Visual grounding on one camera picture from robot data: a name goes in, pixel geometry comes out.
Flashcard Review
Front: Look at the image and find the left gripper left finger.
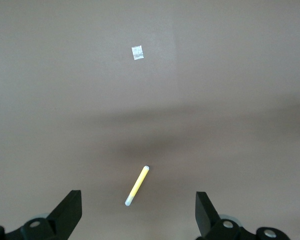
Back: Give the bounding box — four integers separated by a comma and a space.
4, 189, 82, 240

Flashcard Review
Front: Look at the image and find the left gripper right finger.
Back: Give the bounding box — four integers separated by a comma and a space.
196, 191, 258, 240

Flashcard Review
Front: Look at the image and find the yellow marker pen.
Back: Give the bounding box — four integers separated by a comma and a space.
124, 165, 150, 207

